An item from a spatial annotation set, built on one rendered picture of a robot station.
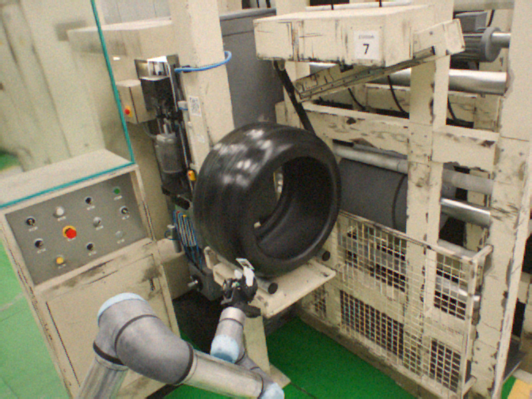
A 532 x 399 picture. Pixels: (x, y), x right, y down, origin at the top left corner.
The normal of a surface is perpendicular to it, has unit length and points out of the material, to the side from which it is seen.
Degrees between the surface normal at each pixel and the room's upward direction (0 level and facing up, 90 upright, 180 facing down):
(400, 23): 90
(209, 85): 90
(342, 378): 0
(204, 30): 90
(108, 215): 90
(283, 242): 18
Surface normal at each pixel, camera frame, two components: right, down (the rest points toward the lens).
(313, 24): -0.77, 0.35
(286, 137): 0.35, -0.49
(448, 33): 0.57, -0.03
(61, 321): 0.63, 0.27
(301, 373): -0.11, -0.90
